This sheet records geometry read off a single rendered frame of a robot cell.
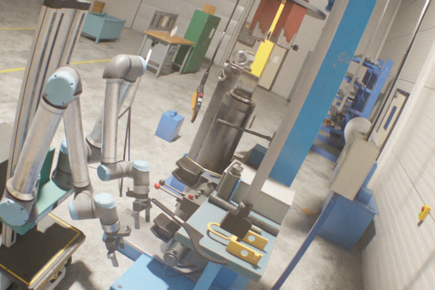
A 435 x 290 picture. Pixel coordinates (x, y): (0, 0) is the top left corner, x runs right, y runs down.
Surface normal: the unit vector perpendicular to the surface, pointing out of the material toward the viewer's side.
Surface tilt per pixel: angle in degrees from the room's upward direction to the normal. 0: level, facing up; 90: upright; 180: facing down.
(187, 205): 90
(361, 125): 90
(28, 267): 0
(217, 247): 0
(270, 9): 90
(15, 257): 0
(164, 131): 90
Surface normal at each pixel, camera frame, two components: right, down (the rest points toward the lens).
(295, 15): 0.24, 0.45
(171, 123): -0.26, 0.26
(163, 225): 0.38, -0.86
